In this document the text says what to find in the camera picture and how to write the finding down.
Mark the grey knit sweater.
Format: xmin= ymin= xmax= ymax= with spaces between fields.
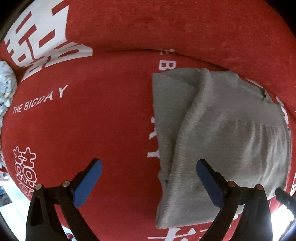
xmin=152 ymin=68 xmax=291 ymax=228

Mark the red seat cushion white print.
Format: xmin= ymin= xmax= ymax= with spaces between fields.
xmin=1 ymin=46 xmax=295 ymax=240

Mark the red back cushion white print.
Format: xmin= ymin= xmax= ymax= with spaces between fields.
xmin=0 ymin=0 xmax=296 ymax=112

